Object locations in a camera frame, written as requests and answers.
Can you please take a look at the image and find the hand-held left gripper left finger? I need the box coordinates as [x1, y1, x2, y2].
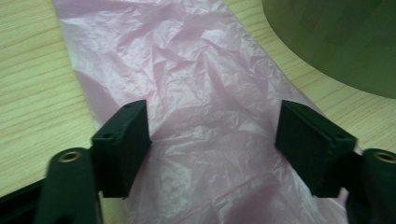
[91, 99, 153, 200]

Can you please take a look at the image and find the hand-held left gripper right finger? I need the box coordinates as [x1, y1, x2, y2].
[274, 99, 359, 199]

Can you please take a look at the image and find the pink plastic bag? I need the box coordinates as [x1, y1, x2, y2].
[50, 0, 363, 224]

